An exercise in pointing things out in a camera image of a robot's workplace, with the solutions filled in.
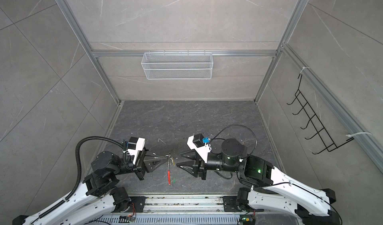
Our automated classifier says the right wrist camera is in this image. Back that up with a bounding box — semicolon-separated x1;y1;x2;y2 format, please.
187;134;211;163

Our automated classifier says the white wire mesh basket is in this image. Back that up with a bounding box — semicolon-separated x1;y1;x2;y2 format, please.
141;52;213;80

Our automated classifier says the black wire hook rack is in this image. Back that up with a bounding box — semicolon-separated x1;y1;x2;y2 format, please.
286;74;355;155

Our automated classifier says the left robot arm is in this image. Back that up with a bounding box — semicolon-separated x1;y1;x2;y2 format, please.
12;150;169;225

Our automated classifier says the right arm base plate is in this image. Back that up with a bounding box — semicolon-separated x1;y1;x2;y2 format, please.
222;196;264;212

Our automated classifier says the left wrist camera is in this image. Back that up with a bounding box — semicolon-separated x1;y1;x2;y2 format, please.
123;137;146;166

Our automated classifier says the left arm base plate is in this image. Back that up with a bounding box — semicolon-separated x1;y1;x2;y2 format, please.
112;196;146;214

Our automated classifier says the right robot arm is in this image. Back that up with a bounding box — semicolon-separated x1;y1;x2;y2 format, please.
176;134;343;225

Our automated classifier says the left black corrugated cable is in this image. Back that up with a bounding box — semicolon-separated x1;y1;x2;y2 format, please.
38;136;128;219

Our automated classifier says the right black camera cable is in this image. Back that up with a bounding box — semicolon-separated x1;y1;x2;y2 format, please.
209;124;258;157

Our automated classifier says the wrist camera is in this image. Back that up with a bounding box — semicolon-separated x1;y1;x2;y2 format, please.
123;137;146;166
187;134;211;163

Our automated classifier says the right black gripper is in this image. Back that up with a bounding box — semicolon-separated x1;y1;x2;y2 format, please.
177;146;242;180

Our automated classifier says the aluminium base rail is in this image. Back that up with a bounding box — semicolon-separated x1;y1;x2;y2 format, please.
58;194;309;225

